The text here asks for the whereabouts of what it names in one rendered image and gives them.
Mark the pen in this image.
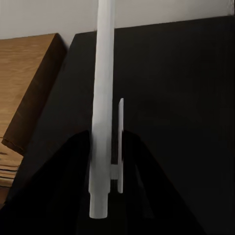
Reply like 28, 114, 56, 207
88, 0, 124, 219

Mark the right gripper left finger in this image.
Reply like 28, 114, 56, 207
0, 130, 90, 235

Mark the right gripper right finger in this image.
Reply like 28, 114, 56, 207
123, 130, 206, 235

